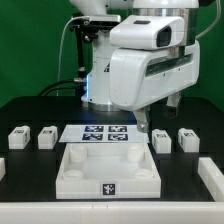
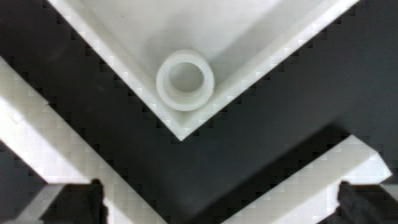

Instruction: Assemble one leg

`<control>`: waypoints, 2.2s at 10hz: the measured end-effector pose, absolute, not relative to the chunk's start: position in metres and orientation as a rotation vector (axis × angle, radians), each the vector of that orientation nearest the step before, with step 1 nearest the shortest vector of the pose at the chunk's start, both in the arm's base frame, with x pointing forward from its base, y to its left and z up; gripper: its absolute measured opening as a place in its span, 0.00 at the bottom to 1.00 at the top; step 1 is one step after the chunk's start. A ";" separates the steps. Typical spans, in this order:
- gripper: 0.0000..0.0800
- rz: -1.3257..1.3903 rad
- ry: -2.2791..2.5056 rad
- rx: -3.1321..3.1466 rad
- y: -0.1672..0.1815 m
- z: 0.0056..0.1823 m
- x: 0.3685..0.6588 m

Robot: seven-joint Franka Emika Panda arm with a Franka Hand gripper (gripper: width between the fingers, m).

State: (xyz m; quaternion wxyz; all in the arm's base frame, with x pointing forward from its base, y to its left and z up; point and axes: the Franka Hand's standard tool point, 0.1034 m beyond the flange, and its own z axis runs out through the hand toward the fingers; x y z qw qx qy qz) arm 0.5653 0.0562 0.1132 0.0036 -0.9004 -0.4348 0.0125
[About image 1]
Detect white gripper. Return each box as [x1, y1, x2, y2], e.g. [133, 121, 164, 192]
[109, 42, 200, 133]

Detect white square tabletop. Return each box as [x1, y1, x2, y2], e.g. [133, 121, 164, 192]
[56, 143, 161, 199]

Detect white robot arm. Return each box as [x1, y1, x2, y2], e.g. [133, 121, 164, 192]
[69, 0, 221, 132]

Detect white sheet with AprilTags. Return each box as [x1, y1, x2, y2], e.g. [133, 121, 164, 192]
[60, 125, 149, 143]

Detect white left obstacle block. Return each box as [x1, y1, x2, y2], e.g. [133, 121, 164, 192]
[0, 158, 6, 181]

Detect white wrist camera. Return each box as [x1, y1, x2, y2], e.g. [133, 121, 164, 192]
[110, 15, 185, 50]

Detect black cables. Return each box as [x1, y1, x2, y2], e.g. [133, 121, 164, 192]
[37, 78, 88, 98]

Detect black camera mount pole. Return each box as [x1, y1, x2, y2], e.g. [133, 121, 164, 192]
[75, 26, 98, 84]

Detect grey cable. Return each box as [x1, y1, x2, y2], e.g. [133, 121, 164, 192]
[55, 17, 81, 98]

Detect black camera on mount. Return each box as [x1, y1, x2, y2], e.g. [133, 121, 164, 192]
[69, 15, 121, 30]

